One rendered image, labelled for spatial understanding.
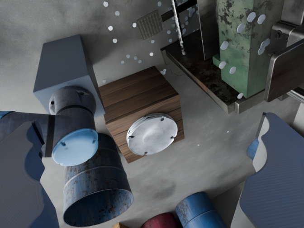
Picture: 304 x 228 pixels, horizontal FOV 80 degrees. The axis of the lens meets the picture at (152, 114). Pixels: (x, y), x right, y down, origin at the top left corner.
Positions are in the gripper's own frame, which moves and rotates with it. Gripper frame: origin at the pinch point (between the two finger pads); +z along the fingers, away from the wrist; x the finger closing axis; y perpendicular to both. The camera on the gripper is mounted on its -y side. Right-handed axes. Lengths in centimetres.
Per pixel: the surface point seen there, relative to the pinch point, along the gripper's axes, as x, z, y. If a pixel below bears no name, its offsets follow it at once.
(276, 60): 25.5, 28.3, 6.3
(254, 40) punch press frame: 28, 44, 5
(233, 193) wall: 128, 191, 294
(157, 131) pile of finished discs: -1, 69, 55
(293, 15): 35, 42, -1
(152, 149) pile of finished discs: -4, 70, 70
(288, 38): 34, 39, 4
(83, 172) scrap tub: -45, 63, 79
